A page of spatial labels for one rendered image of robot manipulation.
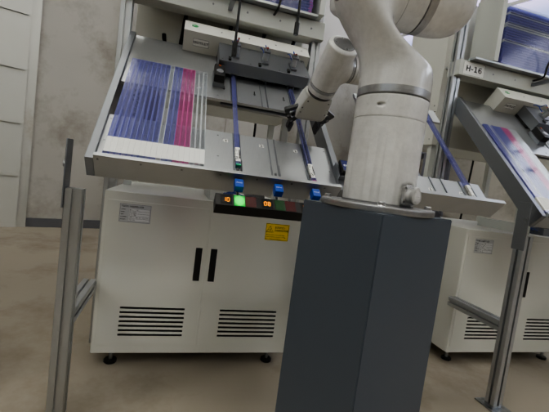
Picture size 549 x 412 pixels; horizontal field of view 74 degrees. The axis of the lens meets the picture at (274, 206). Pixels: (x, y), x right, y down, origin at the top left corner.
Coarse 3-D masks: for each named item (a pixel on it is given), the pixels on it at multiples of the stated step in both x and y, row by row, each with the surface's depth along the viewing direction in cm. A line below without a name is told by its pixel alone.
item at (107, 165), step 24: (96, 168) 91; (120, 168) 92; (144, 168) 93; (168, 168) 94; (192, 168) 94; (216, 168) 96; (240, 192) 103; (264, 192) 104; (288, 192) 105; (336, 192) 107
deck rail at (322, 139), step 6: (312, 126) 135; (324, 126) 127; (318, 132) 128; (324, 132) 124; (318, 138) 128; (324, 138) 122; (318, 144) 127; (324, 144) 122; (330, 144) 121; (330, 150) 118; (330, 156) 116; (330, 162) 115; (336, 162) 115; (336, 174) 110; (336, 180) 110; (342, 180) 109; (342, 186) 107
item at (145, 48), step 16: (144, 48) 131; (160, 48) 135; (176, 48) 138; (128, 64) 122; (176, 64) 130; (192, 64) 133; (208, 64) 137; (208, 80) 129; (240, 80) 135; (256, 80) 138; (208, 96) 122; (224, 96) 125; (240, 96) 127; (256, 96) 130; (272, 96) 133; (288, 96) 136; (272, 112) 134
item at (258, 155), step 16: (208, 144) 106; (224, 144) 108; (240, 144) 110; (256, 144) 112; (272, 144) 114; (288, 144) 116; (208, 160) 101; (224, 160) 103; (240, 160) 104; (256, 160) 106; (272, 160) 109; (288, 160) 111; (304, 160) 112; (320, 160) 115; (288, 176) 106; (304, 176) 108; (320, 176) 110
